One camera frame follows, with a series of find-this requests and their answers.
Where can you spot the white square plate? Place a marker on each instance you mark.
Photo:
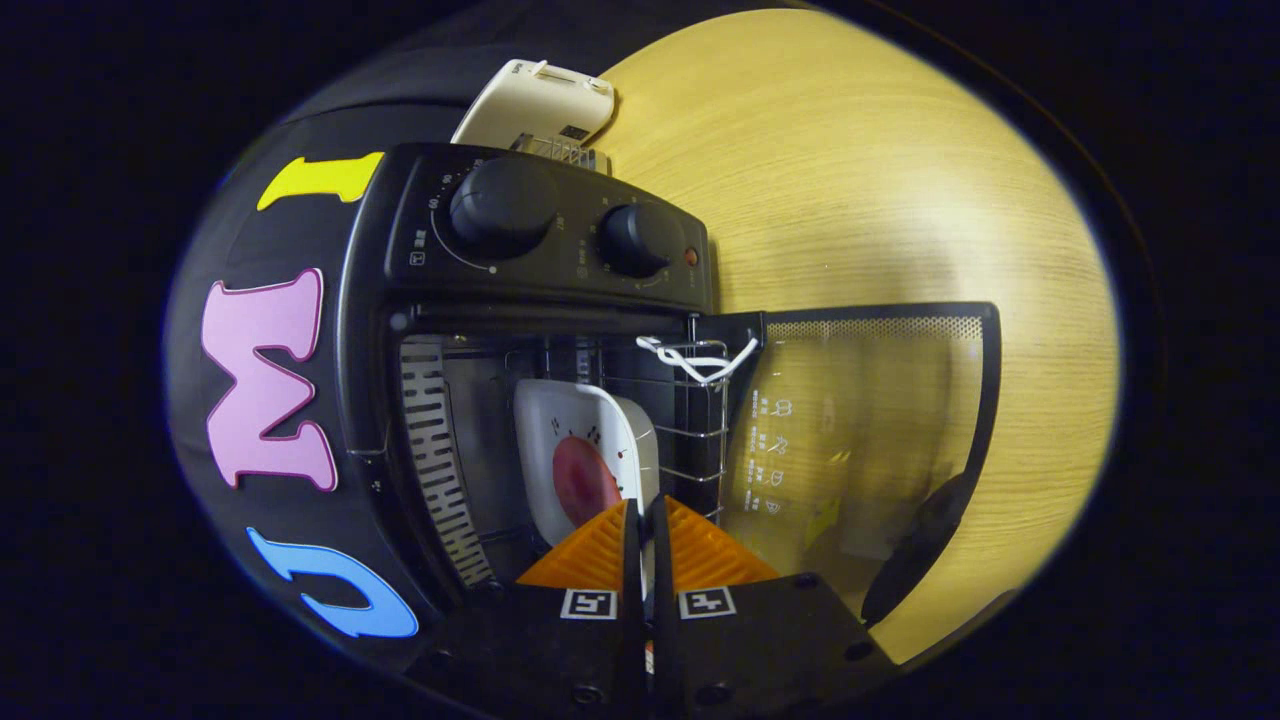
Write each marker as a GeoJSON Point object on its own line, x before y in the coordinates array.
{"type": "Point", "coordinates": [575, 410]}

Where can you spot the black toaster oven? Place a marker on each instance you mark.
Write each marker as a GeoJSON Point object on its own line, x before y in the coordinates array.
{"type": "Point", "coordinates": [540, 250]}

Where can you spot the pink meat slice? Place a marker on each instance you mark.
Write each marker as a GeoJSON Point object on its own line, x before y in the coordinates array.
{"type": "Point", "coordinates": [585, 480]}

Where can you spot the white bread toaster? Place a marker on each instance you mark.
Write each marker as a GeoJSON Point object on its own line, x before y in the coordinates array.
{"type": "Point", "coordinates": [530, 105]}

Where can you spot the black backdrop cloth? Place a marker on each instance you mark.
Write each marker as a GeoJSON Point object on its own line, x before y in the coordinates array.
{"type": "Point", "coordinates": [250, 240]}

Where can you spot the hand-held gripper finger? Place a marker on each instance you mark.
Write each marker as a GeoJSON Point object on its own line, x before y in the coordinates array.
{"type": "Point", "coordinates": [658, 560]}
{"type": "Point", "coordinates": [633, 560]}

